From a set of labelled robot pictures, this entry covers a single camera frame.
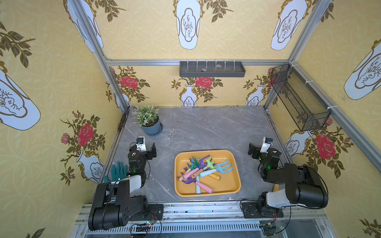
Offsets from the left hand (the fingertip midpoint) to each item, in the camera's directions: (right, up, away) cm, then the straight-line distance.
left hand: (147, 143), depth 89 cm
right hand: (+68, -1, +3) cm, 68 cm away
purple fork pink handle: (+33, -12, -1) cm, 35 cm away
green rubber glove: (-16, -17, -4) cm, 23 cm away
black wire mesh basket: (+92, +18, -8) cm, 94 cm away
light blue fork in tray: (+30, -23, -10) cm, 40 cm away
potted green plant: (-1, +16, +3) cm, 16 cm away
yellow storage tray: (+47, -21, -7) cm, 52 cm away
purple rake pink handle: (+26, -20, -7) cm, 34 cm away
